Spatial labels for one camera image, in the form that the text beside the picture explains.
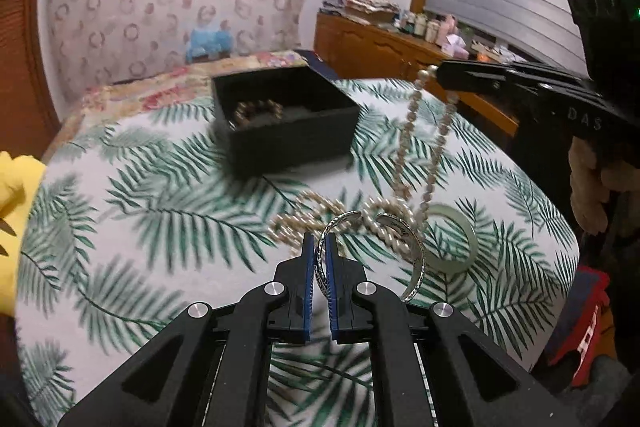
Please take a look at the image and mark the palm leaf print cloth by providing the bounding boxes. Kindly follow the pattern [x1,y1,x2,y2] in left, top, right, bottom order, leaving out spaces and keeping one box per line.
[16,79,579,426]

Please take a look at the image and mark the silver engraved cuff bangle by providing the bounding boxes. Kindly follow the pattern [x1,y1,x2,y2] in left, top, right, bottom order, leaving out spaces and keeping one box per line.
[314,202,426,303]

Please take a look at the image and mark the floral bed blanket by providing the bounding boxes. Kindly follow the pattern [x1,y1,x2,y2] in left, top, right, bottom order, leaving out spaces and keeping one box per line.
[44,48,312,153]

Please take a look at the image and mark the pale green jade bangle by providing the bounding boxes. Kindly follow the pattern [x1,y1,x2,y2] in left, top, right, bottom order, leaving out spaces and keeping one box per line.
[422,204,480,277]

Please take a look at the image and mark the long white pearl necklace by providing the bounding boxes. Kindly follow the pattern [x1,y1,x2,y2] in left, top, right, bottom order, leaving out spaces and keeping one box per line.
[267,64,458,258]

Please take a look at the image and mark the stack of folded clothes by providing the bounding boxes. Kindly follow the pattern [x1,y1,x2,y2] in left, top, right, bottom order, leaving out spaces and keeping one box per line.
[320,0,400,25]

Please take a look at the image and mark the red bag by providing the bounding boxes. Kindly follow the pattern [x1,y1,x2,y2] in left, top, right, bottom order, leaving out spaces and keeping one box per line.
[544,265,617,388]

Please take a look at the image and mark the toiletry bottles on sideboard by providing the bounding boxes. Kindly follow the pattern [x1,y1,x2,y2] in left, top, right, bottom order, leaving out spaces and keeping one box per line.
[394,11,458,46]

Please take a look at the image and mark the pink tissue box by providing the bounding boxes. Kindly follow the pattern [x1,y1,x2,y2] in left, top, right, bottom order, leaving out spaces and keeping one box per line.
[442,34,469,60]

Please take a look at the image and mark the yellow pikachu plush toy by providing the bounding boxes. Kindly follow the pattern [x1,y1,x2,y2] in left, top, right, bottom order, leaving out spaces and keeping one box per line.
[0,152,46,317]

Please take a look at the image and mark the wooden sideboard cabinet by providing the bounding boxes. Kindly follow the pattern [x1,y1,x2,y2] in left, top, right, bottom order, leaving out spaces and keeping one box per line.
[313,11,522,143]

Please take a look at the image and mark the blue plush toy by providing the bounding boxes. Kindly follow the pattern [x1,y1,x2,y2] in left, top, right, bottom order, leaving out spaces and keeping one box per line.
[186,29,233,64]

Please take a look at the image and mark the person's right hand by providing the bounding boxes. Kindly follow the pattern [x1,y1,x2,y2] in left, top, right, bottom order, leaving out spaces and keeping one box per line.
[568,136,639,235]

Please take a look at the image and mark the small pearl bracelet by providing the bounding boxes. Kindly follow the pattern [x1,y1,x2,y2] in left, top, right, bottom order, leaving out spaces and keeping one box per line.
[228,98,286,130]

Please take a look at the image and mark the black open jewelry box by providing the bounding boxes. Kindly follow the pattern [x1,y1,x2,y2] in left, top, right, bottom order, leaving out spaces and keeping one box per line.
[210,66,360,179]

